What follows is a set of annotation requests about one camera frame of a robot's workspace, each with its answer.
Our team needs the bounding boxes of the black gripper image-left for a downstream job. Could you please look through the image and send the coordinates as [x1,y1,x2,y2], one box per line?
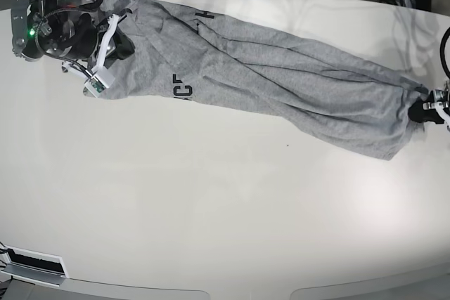
[44,11,135,60]

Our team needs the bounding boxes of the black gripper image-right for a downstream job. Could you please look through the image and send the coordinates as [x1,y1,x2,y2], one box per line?
[408,89,449,124]

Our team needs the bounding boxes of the grey t-shirt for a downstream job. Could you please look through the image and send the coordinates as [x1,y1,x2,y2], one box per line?
[101,0,428,160]

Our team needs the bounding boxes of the white wrist camera mount image-right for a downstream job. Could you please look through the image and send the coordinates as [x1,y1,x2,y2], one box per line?
[435,102,450,130]

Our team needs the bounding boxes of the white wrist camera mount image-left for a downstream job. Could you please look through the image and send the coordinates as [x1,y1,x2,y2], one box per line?
[62,8,132,98]

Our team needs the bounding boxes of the silver cable tray slot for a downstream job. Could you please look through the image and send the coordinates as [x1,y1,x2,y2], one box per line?
[1,245,70,287]

